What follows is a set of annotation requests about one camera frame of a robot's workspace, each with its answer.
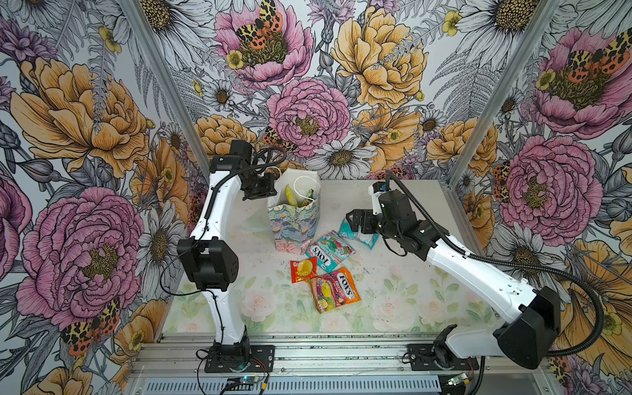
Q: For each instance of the yellow corn chips packet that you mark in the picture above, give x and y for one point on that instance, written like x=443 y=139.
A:
x=291 y=198

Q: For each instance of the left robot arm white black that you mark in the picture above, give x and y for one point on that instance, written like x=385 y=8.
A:
x=208 y=261

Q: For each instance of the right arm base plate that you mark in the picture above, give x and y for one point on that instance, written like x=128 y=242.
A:
x=427 y=357

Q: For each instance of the small red lemon sachet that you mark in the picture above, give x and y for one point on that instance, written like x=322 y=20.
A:
x=304 y=269

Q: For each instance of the corner aluminium post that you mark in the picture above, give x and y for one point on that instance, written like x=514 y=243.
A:
x=532 y=37
x=152 y=53

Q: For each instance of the green yellow Fox's packet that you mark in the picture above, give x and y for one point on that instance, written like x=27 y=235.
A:
x=309 y=198

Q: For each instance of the aluminium mounting rail frame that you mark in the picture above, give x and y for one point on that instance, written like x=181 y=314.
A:
x=302 y=354

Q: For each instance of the floral paper gift bag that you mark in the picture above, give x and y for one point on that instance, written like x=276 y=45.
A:
x=294 y=227

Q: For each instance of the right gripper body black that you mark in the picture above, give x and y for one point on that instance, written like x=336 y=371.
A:
x=377 y=224

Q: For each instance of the green red Fox's packet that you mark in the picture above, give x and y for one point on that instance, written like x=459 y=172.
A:
x=330 y=250

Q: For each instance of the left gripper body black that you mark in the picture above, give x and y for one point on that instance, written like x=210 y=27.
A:
x=256 y=187

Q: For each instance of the left corner aluminium post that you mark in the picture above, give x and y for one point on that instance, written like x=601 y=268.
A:
x=152 y=53

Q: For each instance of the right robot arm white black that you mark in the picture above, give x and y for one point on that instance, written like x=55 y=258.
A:
x=530 y=318

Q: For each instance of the white vented cable duct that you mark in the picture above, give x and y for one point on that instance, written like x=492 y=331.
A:
x=415 y=384

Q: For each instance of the teal Fox's candy packet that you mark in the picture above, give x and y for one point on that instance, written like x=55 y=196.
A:
x=347 y=233

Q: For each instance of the right corner aluminium post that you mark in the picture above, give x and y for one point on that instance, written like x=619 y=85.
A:
x=532 y=37

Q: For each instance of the orange fruit Fox's packet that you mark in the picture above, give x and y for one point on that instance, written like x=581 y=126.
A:
x=334 y=290

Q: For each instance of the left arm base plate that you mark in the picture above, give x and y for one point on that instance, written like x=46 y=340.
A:
x=237 y=360

